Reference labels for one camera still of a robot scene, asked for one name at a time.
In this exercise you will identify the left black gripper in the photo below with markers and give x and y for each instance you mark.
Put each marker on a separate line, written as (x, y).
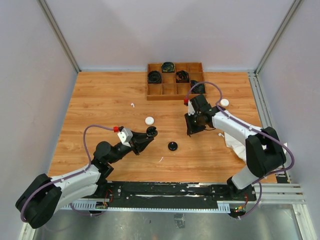
(139, 142)

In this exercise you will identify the white charging case right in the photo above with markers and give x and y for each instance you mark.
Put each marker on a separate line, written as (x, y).
(224, 102)

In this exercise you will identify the wooden compartment tray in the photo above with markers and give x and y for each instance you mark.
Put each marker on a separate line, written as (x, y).
(168, 80)

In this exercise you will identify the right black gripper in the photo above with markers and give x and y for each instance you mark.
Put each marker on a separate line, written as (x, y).
(191, 129)

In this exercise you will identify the white charging case centre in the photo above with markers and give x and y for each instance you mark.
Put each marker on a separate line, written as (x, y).
(149, 120)

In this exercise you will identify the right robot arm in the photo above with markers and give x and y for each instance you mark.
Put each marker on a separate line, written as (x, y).
(263, 150)

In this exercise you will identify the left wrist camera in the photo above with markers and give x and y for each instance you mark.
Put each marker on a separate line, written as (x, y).
(125, 136)

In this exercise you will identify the crumpled white cloth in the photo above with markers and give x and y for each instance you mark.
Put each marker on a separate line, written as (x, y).
(239, 149)

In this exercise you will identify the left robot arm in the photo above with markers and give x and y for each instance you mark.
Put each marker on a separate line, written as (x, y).
(46, 195)

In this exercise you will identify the white charging case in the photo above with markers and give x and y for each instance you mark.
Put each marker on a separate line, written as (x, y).
(224, 102)
(149, 120)

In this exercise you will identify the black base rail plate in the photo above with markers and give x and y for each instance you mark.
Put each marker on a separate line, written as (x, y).
(168, 195)

